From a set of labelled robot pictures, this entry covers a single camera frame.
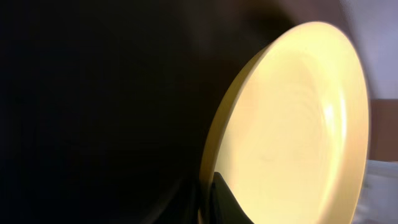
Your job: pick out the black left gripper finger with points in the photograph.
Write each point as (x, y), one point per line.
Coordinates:
(224, 208)

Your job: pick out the yellow round plate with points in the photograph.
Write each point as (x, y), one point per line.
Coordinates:
(291, 134)

